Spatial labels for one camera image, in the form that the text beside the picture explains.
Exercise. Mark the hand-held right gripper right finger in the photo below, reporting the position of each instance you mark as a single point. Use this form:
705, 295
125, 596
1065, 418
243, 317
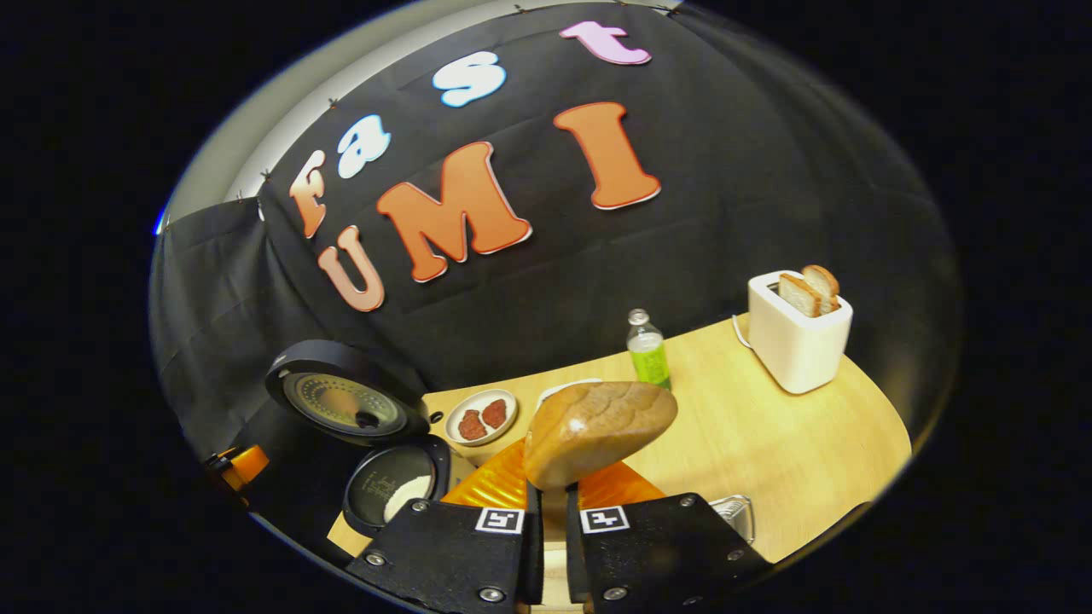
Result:
576, 554

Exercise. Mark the white rice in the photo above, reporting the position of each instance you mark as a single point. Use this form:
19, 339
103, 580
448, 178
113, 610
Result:
409, 497

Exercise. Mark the white round plate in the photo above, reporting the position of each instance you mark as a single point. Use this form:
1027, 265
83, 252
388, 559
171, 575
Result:
482, 399

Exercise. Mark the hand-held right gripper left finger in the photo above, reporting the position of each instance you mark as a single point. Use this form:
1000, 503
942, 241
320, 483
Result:
533, 546

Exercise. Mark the white toaster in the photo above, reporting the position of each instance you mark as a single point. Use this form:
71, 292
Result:
798, 354

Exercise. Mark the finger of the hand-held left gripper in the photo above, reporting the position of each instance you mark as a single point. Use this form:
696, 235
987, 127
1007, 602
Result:
243, 465

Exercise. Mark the white divided bean dish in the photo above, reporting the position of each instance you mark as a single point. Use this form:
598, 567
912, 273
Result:
563, 385

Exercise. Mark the green label water bottle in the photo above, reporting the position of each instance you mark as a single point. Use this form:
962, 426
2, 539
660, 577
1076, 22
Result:
650, 358

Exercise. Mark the red meat piece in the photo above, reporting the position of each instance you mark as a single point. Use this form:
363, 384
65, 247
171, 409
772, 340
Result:
494, 413
471, 425

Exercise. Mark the dark grey rice cooker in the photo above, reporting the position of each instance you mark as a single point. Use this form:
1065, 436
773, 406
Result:
341, 405

